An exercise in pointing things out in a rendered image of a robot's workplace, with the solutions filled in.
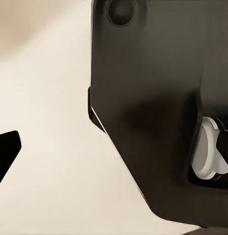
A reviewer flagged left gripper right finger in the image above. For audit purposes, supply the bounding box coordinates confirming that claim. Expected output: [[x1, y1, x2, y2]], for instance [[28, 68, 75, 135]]
[[216, 130, 228, 164]]

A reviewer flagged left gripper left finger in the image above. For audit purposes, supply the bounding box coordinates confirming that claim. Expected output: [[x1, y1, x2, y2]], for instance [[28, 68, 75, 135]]
[[0, 130, 22, 183]]

